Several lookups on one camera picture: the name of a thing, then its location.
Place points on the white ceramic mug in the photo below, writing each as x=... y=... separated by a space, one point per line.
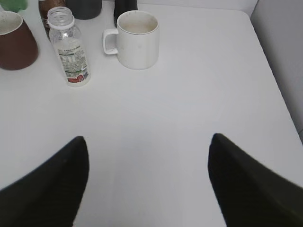
x=135 y=40

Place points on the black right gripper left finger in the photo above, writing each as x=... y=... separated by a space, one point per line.
x=50 y=195

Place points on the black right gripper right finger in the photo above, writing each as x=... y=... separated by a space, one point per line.
x=248 y=193

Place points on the clear plastic milk bottle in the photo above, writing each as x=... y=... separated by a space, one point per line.
x=67 y=43

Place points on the red ceramic mug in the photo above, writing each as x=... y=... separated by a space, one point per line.
x=18 y=47

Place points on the dark grey ceramic mug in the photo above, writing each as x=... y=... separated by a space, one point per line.
x=84 y=9

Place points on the green soda bottle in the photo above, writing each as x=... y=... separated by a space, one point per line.
x=17 y=5

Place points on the brown coffee drink bottle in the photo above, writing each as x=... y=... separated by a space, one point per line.
x=44 y=6

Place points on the dark cola bottle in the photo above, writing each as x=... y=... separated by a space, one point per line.
x=122 y=6

